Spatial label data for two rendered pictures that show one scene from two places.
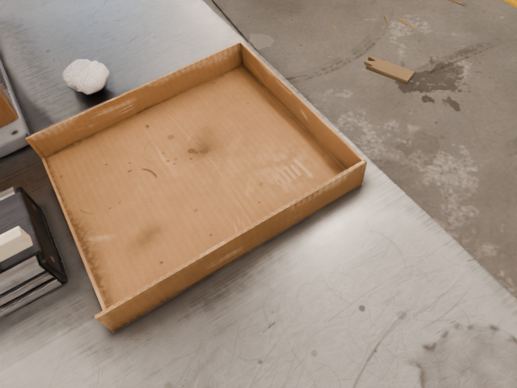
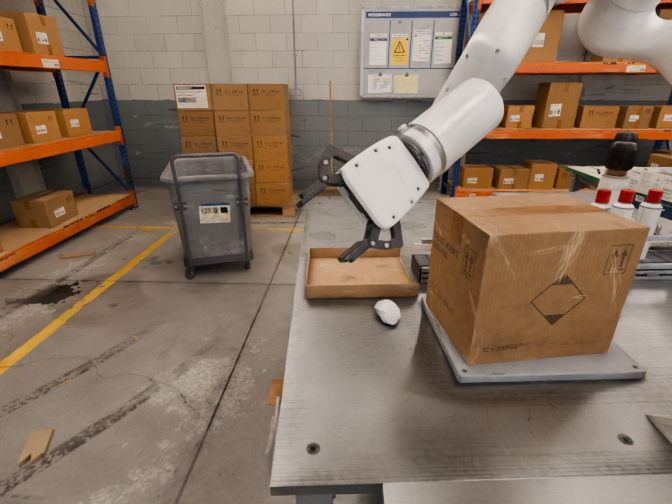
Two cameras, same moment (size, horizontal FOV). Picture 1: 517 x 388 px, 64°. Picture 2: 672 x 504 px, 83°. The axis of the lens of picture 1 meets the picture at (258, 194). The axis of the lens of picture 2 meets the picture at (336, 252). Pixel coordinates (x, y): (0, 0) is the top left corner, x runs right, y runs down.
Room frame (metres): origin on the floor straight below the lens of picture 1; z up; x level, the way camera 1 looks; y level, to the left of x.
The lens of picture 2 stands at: (1.28, 0.41, 1.34)
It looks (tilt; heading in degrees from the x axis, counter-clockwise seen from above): 23 degrees down; 203
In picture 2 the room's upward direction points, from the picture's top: straight up
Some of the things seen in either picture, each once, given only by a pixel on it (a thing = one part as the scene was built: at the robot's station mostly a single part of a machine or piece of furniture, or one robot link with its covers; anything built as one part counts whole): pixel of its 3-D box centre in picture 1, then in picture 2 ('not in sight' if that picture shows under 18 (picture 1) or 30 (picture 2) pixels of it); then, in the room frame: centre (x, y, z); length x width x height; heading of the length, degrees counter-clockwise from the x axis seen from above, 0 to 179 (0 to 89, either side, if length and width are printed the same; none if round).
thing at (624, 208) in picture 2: not in sight; (617, 225); (0.01, 0.75, 0.98); 0.05 x 0.05 x 0.20
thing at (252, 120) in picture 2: not in sight; (242, 149); (-2.45, -2.35, 0.70); 1.20 x 0.82 x 1.39; 116
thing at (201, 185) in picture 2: not in sight; (213, 206); (-1.06, -1.65, 0.48); 0.89 x 0.63 x 0.96; 40
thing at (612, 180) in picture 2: not in sight; (612, 185); (-0.33, 0.79, 1.03); 0.09 x 0.09 x 0.30
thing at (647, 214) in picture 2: not in sight; (644, 225); (-0.02, 0.82, 0.98); 0.05 x 0.05 x 0.20
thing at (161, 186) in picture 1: (188, 159); (358, 269); (0.32, 0.07, 0.85); 0.30 x 0.26 x 0.04; 115
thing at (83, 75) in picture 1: (85, 75); (387, 311); (0.50, 0.22, 0.85); 0.08 x 0.07 x 0.04; 7
